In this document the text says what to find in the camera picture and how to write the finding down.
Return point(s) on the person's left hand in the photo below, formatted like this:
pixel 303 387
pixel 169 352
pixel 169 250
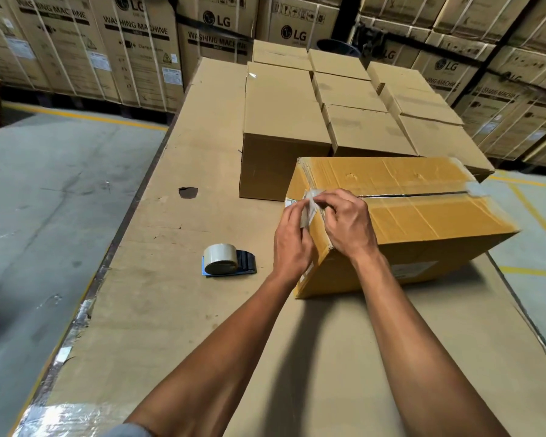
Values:
pixel 293 247

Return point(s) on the person's right hand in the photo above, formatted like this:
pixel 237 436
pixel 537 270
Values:
pixel 350 227

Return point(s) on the clear tape strip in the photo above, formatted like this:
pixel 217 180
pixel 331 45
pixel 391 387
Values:
pixel 307 218

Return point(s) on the yellow-brown cardboard box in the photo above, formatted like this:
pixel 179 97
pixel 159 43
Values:
pixel 418 213

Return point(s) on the blue dispenser with tape roll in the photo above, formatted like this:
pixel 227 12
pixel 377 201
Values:
pixel 220 259

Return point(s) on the person's left forearm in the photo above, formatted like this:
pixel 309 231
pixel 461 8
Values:
pixel 218 368

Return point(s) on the person's right forearm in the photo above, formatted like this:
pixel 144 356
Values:
pixel 414 350

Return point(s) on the stack of plain cardboard cartons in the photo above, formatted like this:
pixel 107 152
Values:
pixel 277 109

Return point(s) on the dark round bin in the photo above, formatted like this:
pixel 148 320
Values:
pixel 339 47

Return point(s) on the grey shirt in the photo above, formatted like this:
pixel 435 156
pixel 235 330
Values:
pixel 127 431

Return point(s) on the wall of large printed cartons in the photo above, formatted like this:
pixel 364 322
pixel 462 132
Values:
pixel 73 40

